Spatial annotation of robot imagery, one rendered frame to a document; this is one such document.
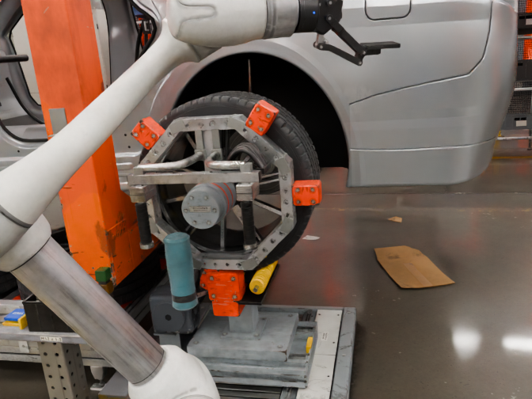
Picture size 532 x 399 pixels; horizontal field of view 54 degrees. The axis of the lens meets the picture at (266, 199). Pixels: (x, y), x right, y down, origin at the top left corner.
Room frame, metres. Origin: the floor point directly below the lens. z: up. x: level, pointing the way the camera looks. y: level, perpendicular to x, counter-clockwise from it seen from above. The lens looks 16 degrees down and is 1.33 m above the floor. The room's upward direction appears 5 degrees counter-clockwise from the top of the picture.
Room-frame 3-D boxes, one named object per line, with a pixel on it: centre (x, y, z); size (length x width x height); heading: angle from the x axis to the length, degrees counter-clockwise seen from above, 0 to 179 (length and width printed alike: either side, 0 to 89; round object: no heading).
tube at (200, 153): (1.65, 0.29, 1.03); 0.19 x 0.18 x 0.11; 167
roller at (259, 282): (1.82, 0.03, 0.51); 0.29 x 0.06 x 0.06; 167
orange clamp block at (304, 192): (1.68, -0.14, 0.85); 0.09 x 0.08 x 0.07; 77
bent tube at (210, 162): (1.61, 0.10, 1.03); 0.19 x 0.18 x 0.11; 167
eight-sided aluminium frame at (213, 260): (1.75, 0.17, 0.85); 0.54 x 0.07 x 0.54; 77
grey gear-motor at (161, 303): (2.09, 0.38, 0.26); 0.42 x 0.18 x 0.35; 167
